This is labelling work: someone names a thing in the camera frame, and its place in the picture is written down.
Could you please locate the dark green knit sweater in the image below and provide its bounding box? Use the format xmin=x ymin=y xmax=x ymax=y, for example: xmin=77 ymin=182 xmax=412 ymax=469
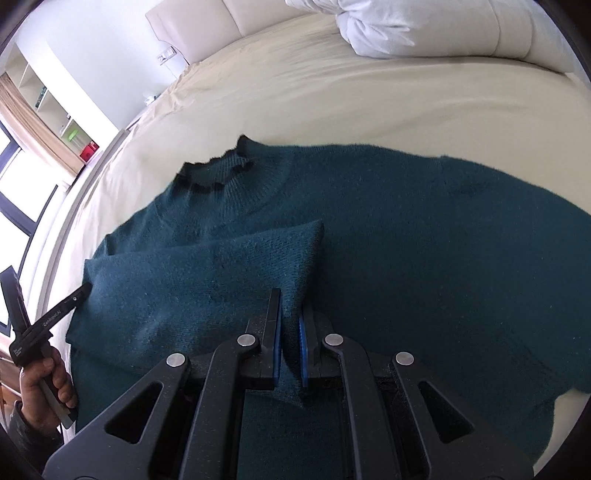
xmin=66 ymin=137 xmax=590 ymax=479

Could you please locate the beige bed sheet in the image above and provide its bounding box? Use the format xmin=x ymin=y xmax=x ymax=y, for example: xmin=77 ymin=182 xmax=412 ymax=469
xmin=55 ymin=15 xmax=590 ymax=471

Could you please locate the white folded duvet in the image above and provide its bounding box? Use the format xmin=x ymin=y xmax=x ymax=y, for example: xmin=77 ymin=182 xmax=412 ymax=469
xmin=287 ymin=0 xmax=580 ymax=74

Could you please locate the red box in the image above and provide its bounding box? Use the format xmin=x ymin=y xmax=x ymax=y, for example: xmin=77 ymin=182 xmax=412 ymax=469
xmin=79 ymin=141 xmax=99 ymax=163

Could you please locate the black framed window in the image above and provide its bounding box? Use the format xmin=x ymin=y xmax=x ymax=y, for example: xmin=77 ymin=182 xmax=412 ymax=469
xmin=0 ymin=125 xmax=57 ymax=275

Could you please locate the white shelf unit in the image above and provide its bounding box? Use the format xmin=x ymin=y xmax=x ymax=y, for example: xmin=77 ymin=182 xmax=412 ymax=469
xmin=5 ymin=45 xmax=94 ymax=164

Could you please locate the left hand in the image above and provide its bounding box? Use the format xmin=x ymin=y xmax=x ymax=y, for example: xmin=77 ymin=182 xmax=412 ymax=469
xmin=18 ymin=345 xmax=79 ymax=438

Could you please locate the cream padded headboard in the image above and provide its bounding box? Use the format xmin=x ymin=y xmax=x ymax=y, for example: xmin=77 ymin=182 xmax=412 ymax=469
xmin=145 ymin=0 xmax=305 ymax=64

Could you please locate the beige curtain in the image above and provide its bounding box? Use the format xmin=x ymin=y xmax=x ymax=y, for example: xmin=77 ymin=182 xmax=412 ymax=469
xmin=1 ymin=73 xmax=84 ymax=185

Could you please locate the wall switch panel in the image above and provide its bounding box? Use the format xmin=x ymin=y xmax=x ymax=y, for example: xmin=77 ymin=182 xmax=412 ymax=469
xmin=157 ymin=46 xmax=177 ymax=65

